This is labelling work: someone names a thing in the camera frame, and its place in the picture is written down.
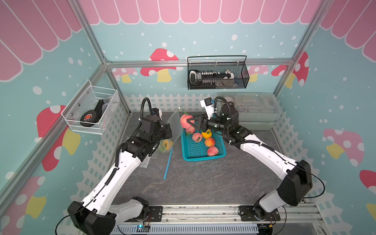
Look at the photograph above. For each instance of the white wire wall basket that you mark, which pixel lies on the white wire wall basket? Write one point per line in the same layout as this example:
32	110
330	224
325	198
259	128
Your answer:
86	100

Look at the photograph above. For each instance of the blue stick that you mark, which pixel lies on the blue stick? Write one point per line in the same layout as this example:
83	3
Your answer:
168	163

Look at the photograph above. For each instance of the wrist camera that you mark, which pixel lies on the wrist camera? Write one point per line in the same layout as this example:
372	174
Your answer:
208	105
157	112

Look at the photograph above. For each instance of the clear green zip-top bag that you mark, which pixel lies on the clear green zip-top bag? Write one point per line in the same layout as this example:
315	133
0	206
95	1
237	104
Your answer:
176	128

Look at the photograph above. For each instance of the yellow peach with leaf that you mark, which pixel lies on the yellow peach with leaf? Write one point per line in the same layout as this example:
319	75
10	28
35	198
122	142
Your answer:
207	134

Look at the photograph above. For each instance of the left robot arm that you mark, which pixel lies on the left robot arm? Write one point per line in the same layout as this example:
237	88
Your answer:
94	214

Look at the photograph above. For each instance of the teal plastic basket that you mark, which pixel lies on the teal plastic basket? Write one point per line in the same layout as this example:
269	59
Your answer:
193	151

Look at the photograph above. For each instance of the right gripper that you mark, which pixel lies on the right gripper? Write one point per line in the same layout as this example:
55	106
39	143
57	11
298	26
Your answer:
202	122

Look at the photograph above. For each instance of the clear plastic storage box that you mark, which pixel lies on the clear plastic storage box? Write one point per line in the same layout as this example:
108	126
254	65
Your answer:
256	111

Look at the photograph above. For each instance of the black wire wall basket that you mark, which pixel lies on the black wire wall basket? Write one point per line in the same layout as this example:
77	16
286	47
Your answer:
234	63

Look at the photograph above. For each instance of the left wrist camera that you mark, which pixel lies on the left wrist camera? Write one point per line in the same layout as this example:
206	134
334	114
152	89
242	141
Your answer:
157	112

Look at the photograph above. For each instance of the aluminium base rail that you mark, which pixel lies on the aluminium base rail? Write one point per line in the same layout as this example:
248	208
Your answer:
204	219

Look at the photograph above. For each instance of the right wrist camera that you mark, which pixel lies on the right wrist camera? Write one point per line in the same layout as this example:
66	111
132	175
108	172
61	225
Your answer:
208	105

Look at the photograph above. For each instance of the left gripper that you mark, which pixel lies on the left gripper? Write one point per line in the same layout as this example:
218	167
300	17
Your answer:
166	127

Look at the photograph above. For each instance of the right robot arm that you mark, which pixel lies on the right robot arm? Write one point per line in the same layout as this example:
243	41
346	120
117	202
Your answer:
222	116

